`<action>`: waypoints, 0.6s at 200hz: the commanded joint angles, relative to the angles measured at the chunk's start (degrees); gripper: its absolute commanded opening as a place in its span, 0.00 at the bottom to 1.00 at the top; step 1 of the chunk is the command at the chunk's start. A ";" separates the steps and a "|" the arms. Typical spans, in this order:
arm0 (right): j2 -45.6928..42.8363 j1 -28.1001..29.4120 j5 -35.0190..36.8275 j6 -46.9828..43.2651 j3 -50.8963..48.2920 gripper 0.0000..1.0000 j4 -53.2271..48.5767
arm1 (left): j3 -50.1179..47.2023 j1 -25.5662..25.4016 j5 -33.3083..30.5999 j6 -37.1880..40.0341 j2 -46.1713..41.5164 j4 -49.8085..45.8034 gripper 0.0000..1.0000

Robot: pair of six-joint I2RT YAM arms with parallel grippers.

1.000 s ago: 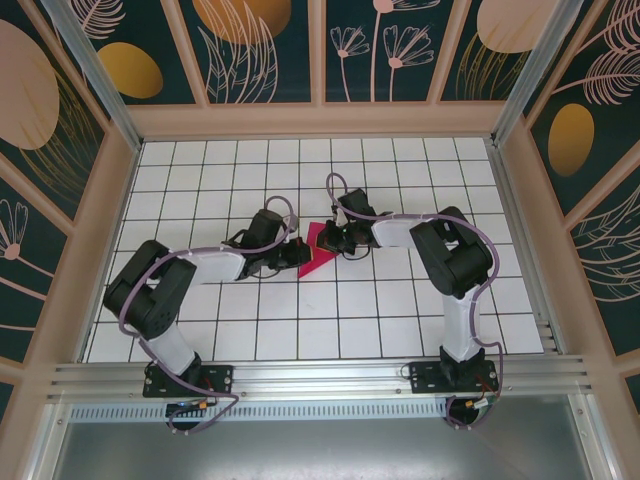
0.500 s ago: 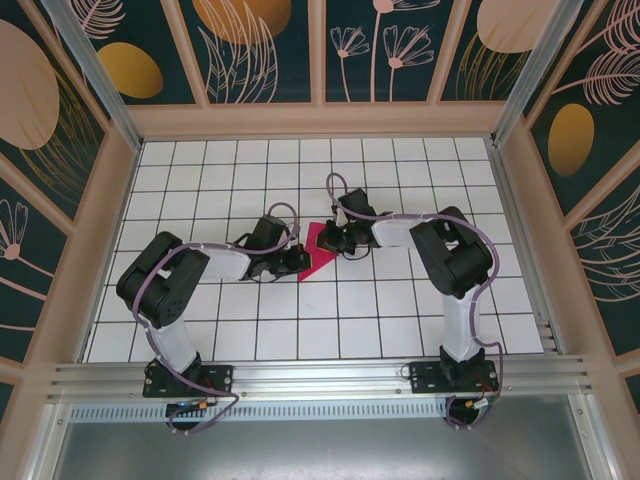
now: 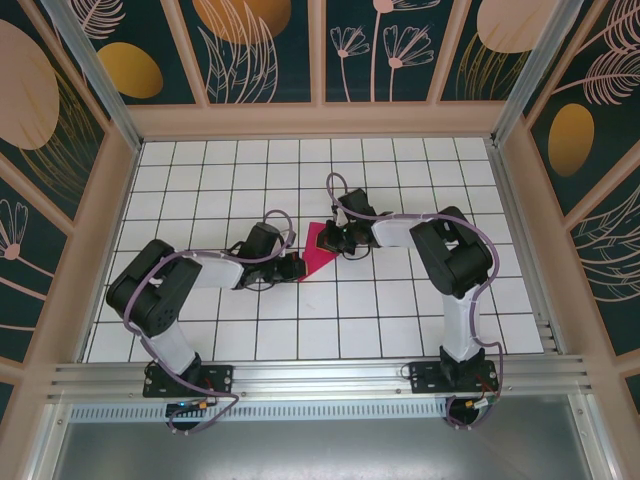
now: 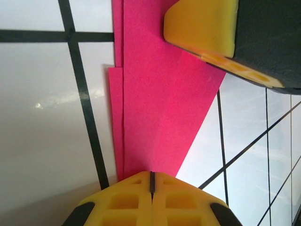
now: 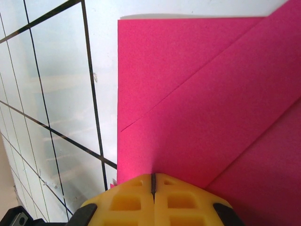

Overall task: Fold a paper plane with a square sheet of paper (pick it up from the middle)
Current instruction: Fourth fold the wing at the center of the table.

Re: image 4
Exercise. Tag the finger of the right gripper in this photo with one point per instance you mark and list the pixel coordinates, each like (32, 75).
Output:
(207, 26)

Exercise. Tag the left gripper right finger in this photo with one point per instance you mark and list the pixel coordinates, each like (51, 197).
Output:
(183, 204)

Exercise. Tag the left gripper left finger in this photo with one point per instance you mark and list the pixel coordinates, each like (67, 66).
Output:
(122, 204)

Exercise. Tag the pink paper sheet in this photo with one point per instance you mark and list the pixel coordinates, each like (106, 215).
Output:
(160, 106)

